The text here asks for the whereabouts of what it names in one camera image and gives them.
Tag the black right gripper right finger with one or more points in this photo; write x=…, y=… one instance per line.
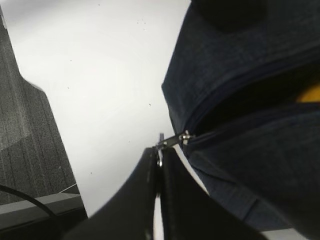
x=188, y=213

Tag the navy blue lunch bag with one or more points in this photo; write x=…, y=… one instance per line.
x=231, y=87

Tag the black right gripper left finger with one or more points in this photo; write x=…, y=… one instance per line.
x=129, y=214

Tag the yellow pear-shaped fruit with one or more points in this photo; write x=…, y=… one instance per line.
x=310, y=95

